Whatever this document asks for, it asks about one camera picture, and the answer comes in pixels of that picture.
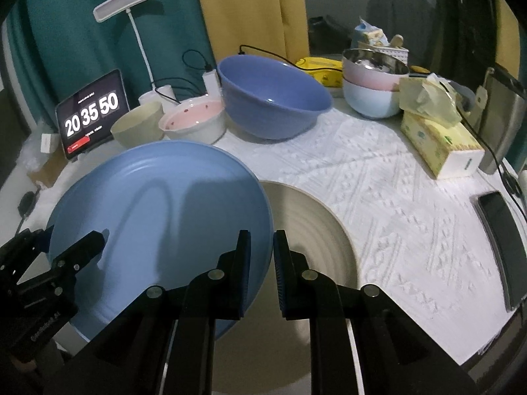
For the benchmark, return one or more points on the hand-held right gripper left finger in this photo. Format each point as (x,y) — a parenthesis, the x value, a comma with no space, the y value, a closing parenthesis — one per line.
(245,263)

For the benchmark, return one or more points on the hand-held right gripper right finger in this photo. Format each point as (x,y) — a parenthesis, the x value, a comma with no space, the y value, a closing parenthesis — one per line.
(280,271)

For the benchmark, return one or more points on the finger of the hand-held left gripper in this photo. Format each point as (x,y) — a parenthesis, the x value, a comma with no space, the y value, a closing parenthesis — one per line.
(84,247)
(41,239)

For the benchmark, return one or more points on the beige plate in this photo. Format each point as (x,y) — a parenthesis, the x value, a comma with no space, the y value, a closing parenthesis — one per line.
(304,214)

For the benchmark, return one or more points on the light blue plate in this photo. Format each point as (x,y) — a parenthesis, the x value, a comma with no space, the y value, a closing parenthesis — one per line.
(164,197)

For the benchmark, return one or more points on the cream bowl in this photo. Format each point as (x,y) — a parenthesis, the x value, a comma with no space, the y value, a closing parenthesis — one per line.
(136,129)

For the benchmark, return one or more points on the pink spotted white bowl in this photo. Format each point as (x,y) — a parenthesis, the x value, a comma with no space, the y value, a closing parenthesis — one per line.
(193,120)

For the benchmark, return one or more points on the large blue bowl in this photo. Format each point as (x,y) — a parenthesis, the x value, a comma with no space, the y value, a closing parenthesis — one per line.
(263,86)

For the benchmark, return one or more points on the black round object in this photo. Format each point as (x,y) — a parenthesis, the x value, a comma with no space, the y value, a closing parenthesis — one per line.
(25,205)

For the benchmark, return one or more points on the cardboard box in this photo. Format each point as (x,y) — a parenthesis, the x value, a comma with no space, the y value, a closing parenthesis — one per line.
(49,170)

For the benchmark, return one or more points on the clear plastic bag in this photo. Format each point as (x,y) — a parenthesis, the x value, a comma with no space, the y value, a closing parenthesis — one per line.
(31,152)

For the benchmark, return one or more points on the small white box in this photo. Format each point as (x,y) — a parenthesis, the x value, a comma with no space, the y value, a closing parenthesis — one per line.
(49,144)

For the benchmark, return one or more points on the tablet with clock display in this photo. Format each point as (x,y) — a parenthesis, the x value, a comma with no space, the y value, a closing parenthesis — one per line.
(92,111)

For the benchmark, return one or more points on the white charger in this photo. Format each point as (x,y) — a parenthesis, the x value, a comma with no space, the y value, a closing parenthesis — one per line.
(210,82)

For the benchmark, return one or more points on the yellow tissue box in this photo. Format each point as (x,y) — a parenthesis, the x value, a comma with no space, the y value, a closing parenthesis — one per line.
(436,144)

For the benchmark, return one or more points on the yellow wet wipes pack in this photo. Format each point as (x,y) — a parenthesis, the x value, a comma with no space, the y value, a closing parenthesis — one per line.
(321,72)

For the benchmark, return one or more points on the teal curtain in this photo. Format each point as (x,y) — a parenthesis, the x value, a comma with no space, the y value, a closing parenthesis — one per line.
(74,37)

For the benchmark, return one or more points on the pink steel bowl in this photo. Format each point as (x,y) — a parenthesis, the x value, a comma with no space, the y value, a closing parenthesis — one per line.
(370,80)

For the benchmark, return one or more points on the black smartphone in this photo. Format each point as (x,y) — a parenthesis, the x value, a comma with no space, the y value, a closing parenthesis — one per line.
(502,247)

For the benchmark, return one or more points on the small yellow object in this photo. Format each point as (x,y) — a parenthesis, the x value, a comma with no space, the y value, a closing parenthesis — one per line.
(418,69)

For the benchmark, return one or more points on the white perforated basket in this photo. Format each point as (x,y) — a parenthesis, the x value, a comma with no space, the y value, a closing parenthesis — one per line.
(395,54)

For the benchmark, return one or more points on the white desk lamp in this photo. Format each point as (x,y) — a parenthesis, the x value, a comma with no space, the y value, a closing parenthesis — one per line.
(123,0)

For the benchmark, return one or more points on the yellow white packet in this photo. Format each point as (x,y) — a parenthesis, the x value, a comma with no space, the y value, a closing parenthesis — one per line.
(375,36)

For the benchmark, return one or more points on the yellow curtain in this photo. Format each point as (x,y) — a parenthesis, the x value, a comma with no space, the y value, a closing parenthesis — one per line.
(247,8)

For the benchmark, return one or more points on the grey cloth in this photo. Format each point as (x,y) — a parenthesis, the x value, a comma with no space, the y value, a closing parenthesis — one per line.
(465,94)

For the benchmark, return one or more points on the wooden utensil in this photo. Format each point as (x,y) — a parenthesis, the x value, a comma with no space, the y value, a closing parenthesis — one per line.
(397,41)

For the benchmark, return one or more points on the grey metal stand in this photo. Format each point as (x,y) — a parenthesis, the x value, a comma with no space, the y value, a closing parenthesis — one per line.
(498,131)

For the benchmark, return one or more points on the blue white packet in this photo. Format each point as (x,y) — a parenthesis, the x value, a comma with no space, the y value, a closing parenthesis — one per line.
(362,24)

